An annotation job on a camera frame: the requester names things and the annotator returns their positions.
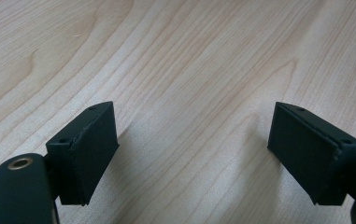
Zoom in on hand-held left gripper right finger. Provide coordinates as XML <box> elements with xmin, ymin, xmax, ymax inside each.
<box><xmin>267</xmin><ymin>102</ymin><xmax>356</xmax><ymax>206</ymax></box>

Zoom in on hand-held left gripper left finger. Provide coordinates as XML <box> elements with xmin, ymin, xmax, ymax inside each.
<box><xmin>45</xmin><ymin>101</ymin><xmax>120</xmax><ymax>206</ymax></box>

